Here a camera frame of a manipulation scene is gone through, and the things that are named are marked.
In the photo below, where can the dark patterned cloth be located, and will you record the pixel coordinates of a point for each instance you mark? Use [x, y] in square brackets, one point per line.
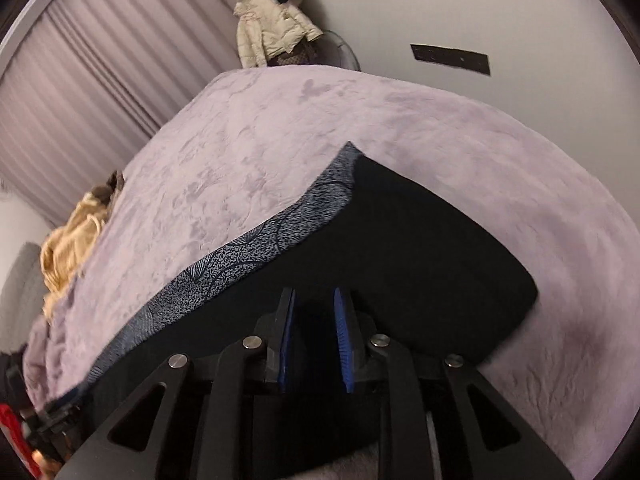
[296, 56]

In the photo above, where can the grey-brown cloth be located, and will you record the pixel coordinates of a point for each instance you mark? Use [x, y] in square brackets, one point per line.
[112, 185]

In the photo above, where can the cream puffer jacket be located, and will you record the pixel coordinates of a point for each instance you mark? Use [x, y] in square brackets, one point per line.
[267, 25]

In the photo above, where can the red garment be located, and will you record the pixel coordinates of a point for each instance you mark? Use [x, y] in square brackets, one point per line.
[14, 440]

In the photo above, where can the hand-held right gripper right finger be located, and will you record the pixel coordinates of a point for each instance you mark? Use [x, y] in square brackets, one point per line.
[346, 345]

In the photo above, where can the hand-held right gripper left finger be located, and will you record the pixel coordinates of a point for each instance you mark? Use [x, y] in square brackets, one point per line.
[286, 345]

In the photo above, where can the black wall strip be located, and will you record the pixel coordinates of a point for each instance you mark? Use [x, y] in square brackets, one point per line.
[450, 59]

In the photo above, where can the grey pillow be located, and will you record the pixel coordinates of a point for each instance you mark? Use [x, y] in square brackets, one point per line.
[20, 295]

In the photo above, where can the beige striped sweater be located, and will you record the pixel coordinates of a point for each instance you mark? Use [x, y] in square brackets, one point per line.
[70, 250]

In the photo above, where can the person's left hand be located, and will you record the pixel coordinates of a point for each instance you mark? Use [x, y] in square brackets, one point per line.
[44, 464]

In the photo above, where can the black pants with patterned lining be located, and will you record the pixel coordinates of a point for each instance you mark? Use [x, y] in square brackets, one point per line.
[410, 240]

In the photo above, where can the round standing fan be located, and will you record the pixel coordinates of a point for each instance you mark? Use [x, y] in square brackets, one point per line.
[345, 47]

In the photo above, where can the purple fleece blanket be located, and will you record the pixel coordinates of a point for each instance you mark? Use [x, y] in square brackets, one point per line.
[300, 130]

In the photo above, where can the pleated grey curtain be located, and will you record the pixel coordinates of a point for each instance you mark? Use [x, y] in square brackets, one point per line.
[100, 60]

